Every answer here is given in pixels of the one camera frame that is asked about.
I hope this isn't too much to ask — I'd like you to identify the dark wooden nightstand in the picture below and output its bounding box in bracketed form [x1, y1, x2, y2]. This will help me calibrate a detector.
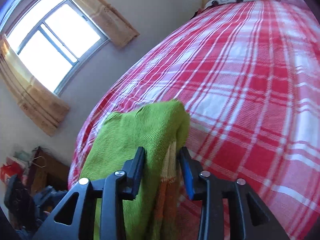
[26, 146, 69, 196]

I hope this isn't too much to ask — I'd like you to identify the green orange striped knit sweater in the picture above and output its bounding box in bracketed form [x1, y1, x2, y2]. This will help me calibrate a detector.
[80, 100, 190, 239]

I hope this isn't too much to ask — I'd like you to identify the side window curtain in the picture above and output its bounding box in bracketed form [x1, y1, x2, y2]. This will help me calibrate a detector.
[1, 35, 70, 137]
[73, 0, 139, 48]

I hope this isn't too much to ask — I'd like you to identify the side window right curtain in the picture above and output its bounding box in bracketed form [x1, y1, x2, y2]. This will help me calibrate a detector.
[73, 0, 139, 48]

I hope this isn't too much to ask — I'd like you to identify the red white plaid bedsheet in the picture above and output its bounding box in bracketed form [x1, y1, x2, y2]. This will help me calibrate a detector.
[68, 0, 319, 239]

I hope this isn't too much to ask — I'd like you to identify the side window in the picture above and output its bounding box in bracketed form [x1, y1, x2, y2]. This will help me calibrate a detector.
[1, 0, 108, 95]

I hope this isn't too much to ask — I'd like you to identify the side window left curtain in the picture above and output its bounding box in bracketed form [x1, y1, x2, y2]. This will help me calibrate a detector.
[1, 35, 70, 137]

